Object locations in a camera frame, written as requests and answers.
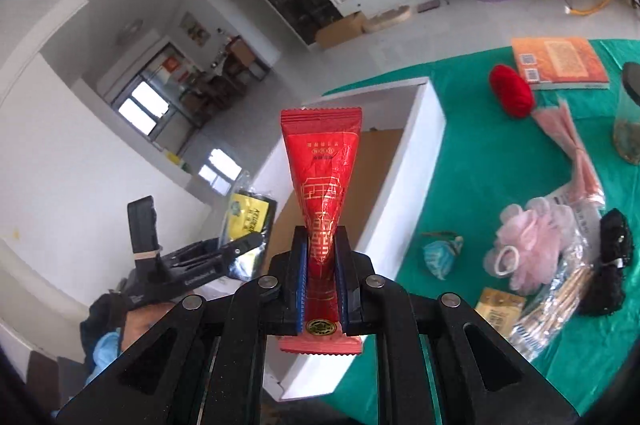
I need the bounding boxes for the tan tissue packet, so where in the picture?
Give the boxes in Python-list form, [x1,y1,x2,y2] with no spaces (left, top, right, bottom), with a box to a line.
[474,287,527,340]

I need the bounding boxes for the black lace fabric bundle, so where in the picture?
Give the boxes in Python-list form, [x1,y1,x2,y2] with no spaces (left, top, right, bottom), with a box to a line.
[577,207,636,317]

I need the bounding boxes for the beige pet bed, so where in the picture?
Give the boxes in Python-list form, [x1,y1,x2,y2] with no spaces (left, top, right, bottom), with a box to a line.
[362,5,412,33]

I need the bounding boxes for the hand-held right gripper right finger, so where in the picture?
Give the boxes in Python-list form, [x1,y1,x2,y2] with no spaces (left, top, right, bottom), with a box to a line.
[334,226,581,425]

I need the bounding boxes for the clear jar with black lid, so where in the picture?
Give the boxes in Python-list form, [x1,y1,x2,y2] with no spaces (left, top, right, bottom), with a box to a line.
[612,61,640,166]

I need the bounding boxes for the blue cloth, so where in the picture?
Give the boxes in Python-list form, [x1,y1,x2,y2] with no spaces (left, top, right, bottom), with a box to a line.
[87,330,123,383]

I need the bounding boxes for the red snack packet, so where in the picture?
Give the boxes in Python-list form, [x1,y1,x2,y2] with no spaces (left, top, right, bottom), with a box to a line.
[277,107,363,357]

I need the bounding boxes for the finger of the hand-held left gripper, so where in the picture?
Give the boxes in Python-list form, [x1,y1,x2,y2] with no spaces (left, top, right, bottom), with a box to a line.
[217,231,266,260]

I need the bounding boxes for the person's left hand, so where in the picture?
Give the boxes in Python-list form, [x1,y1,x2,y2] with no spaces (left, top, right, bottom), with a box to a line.
[120,302,178,348]

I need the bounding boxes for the pink plastic bundle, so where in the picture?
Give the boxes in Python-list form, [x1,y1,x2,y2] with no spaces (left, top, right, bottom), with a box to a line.
[532,100,606,208]

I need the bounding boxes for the dark cloth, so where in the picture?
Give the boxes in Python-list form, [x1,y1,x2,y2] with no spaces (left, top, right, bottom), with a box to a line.
[80,292,128,356]

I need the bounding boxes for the red yarn ball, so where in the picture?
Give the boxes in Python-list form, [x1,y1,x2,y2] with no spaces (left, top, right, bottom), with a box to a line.
[488,64,536,120]

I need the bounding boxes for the white box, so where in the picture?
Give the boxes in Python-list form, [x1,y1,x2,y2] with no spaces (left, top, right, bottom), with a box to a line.
[250,77,447,402]

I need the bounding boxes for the blue crumpled bag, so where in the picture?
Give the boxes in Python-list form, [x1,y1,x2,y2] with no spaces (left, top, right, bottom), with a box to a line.
[421,232,465,281]

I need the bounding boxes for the yellow and black packet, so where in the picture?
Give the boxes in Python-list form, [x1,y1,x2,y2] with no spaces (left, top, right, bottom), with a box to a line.
[220,187,278,283]

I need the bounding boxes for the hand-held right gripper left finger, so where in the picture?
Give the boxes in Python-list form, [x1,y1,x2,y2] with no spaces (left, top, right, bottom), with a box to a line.
[52,226,308,425]

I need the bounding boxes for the framed wall picture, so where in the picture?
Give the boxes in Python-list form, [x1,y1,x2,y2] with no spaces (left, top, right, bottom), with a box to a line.
[180,12,211,46]

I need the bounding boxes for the clear packet of wooden sticks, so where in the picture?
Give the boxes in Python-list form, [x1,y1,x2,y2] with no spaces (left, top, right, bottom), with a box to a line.
[510,185,603,358]

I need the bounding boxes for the pink bath loofah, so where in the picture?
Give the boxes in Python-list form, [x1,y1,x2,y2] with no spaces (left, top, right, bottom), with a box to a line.
[484,199,576,296]

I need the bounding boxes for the cardboard box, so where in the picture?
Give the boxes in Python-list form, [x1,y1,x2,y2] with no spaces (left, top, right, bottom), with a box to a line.
[315,12,367,50]

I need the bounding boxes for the orange book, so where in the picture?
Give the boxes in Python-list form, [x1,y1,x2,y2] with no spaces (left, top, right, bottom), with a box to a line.
[511,36,611,90]

